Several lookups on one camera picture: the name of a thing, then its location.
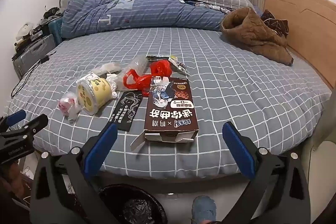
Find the trash bin with black bag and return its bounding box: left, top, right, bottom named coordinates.
left=98, top=185, right=168, bottom=224

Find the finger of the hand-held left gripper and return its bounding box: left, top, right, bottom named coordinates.
left=0, top=114, right=49, bottom=141
left=0, top=109, right=27, bottom=132

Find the yellow round cup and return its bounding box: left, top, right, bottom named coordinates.
left=76, top=77, right=113, bottom=116

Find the blue fuzzy slipper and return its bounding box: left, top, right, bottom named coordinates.
left=192, top=196, right=217, bottom=224

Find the cream padded chair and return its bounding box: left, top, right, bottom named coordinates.
left=307, top=88, right=336, bottom=216

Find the blue striped quilt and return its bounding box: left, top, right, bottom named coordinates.
left=61, top=0, right=260, bottom=39

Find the brown cookie box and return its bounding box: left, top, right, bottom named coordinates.
left=131, top=76, right=199, bottom=153

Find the bed with grey checked sheet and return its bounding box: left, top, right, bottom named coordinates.
left=5, top=22, right=332, bottom=182

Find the wooden headboard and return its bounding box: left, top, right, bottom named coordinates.
left=264, top=0, right=336, bottom=90

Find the clear plastic bag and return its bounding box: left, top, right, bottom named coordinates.
left=115, top=55, right=154, bottom=90

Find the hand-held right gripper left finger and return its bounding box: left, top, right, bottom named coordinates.
left=30, top=123, right=118, bottom=224

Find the brown fleece jacket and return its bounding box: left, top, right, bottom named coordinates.
left=220, top=7, right=294, bottom=65

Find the dark grey bundle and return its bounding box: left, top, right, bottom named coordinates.
left=39, top=6, right=65, bottom=22

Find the black printed card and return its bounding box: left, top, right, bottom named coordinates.
left=106, top=91, right=143, bottom=132

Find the white round appliance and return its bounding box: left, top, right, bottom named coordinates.
left=16, top=22, right=34, bottom=41

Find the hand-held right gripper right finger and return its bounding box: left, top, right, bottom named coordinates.
left=222, top=122, right=311, bottom=224

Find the silver snack wrapper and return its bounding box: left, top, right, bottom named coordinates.
left=171, top=56, right=189, bottom=76

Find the dark patterned cloth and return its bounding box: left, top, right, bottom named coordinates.
left=260, top=10, right=289, bottom=37

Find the black strap cable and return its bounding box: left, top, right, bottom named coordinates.
left=10, top=51, right=57, bottom=98

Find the grey suitcase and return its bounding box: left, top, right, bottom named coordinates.
left=13, top=35, right=57, bottom=80

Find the pink packet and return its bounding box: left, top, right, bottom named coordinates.
left=60, top=91, right=79, bottom=119

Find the red plastic bag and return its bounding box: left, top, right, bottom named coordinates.
left=123, top=60, right=172, bottom=96

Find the dark snack wrapper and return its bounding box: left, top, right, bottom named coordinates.
left=146, top=54, right=177, bottom=62

